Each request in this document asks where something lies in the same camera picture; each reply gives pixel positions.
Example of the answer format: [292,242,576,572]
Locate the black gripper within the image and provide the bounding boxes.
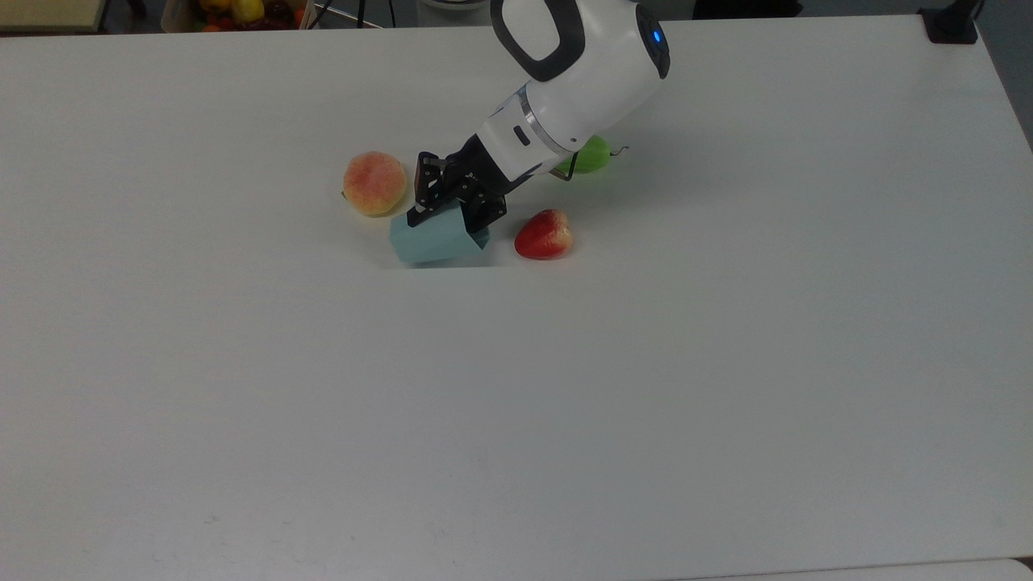
[406,133,512,236]

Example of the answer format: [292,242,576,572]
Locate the light blue faceted mug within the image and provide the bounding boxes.
[389,203,491,267]

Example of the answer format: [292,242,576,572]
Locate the orange pink toy peach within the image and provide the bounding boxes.
[341,151,408,218]

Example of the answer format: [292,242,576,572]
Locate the red toy strawberry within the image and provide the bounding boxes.
[514,209,575,261]

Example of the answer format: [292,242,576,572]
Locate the green toy cucumber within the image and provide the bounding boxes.
[555,135,629,175]

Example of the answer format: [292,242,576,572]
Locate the box of toy fruit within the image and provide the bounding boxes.
[160,0,317,33]

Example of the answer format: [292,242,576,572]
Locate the light wooden table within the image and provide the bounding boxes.
[0,0,108,34]

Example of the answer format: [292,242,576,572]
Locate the black clamp mount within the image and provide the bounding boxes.
[918,0,986,45]

